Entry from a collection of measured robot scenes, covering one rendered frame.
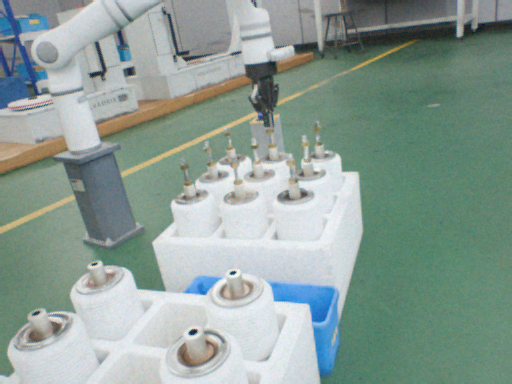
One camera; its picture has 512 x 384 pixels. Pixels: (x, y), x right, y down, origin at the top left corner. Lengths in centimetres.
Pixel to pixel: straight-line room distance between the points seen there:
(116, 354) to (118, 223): 79
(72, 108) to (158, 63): 231
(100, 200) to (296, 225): 72
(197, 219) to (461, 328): 55
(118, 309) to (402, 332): 52
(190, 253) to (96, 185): 53
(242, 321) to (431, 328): 45
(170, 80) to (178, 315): 295
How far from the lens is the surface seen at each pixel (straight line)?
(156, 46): 363
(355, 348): 88
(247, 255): 88
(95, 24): 131
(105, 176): 139
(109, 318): 72
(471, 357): 88
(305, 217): 84
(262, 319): 60
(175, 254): 96
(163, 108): 344
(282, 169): 108
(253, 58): 103
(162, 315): 77
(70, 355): 66
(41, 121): 299
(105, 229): 143
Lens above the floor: 60
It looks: 23 degrees down
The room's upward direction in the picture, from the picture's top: 10 degrees counter-clockwise
